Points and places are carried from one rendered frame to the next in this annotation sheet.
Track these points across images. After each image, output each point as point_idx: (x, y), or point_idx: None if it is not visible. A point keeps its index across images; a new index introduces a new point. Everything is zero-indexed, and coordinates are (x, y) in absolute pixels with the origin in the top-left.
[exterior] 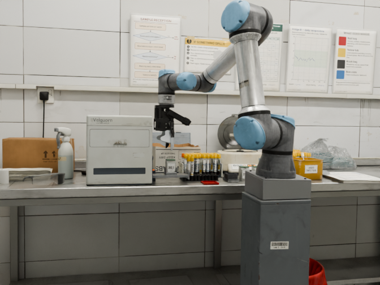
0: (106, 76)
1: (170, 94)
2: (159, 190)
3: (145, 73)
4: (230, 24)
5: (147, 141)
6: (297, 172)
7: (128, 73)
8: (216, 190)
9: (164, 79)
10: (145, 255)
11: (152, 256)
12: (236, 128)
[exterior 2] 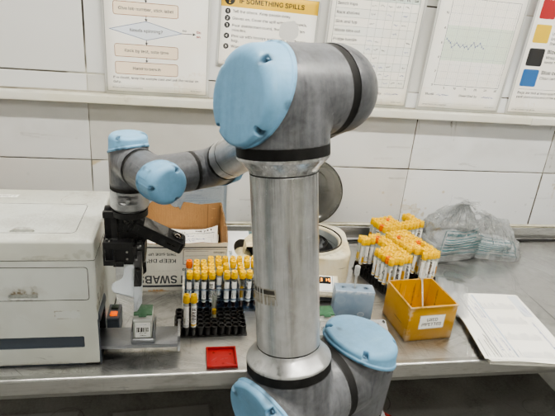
0: (57, 68)
1: (134, 194)
2: (110, 383)
3: (138, 65)
4: (233, 126)
5: (85, 288)
6: (403, 323)
7: (102, 64)
8: (230, 380)
9: (116, 162)
10: None
11: None
12: (235, 397)
